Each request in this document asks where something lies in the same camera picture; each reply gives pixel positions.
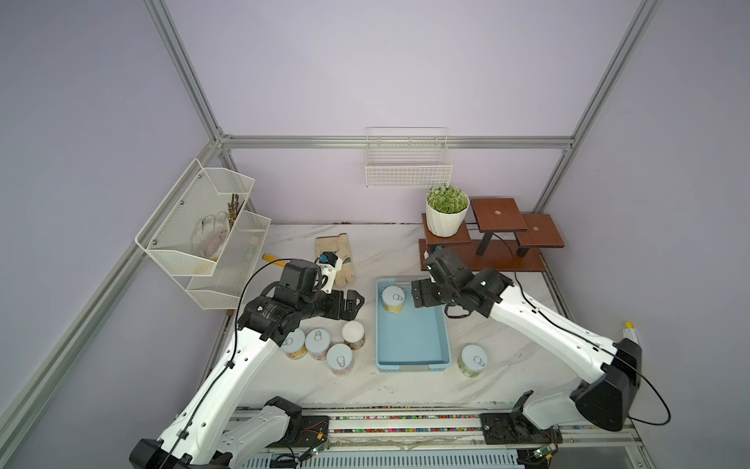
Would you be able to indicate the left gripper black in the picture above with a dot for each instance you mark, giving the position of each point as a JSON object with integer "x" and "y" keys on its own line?
{"x": 350, "y": 311}

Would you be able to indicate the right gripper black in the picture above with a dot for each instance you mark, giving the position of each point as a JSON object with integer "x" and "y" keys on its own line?
{"x": 424, "y": 286}

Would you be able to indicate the can with yellow label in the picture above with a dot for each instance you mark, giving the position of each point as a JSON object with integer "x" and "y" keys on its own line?
{"x": 393, "y": 299}

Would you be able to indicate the white lid can orange label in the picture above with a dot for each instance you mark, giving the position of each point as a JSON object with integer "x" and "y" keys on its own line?
{"x": 353, "y": 334}

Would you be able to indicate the light blue plastic basket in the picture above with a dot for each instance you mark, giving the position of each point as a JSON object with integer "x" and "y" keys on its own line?
{"x": 415, "y": 339}

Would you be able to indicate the green label can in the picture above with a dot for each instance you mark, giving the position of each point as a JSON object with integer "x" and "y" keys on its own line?
{"x": 473, "y": 360}

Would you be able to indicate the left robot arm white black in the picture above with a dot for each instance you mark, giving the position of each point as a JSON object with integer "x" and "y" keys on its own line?
{"x": 198, "y": 437}

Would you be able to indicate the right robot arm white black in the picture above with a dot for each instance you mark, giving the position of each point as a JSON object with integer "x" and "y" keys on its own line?
{"x": 608, "y": 372}

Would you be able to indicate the pull-tab can middle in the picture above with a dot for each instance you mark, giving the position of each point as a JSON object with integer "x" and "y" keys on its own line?
{"x": 318, "y": 342}

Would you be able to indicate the beige work gloves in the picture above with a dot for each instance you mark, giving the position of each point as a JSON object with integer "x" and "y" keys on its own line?
{"x": 341, "y": 246}

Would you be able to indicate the pull-tab can leftmost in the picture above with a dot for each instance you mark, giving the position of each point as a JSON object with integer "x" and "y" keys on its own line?
{"x": 294, "y": 346}

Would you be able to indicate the white pot green succulent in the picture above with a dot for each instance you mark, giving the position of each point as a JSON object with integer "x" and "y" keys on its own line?
{"x": 446, "y": 208}

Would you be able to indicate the yellow plastic scoop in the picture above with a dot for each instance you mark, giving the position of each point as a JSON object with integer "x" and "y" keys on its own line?
{"x": 272, "y": 260}

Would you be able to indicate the brown wooden tiered stand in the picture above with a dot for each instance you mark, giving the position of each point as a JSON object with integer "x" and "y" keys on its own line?
{"x": 509, "y": 240}

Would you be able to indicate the white mesh two-tier rack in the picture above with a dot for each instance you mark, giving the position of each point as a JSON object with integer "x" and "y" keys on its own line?
{"x": 166, "y": 237}

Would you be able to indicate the yellow spray bottle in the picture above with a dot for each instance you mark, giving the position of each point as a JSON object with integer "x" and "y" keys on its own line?
{"x": 629, "y": 331}

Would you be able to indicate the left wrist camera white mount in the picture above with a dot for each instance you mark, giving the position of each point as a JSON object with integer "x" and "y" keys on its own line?
{"x": 330, "y": 265}

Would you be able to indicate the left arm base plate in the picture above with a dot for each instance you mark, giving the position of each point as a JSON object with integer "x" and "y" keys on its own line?
{"x": 309, "y": 430}

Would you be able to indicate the white wire wall basket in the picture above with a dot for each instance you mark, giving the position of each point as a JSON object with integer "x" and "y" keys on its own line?
{"x": 407, "y": 157}

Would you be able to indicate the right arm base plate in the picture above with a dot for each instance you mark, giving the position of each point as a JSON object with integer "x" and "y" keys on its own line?
{"x": 513, "y": 429}

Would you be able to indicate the aluminium front rail frame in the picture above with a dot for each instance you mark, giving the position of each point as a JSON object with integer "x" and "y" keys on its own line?
{"x": 392, "y": 437}

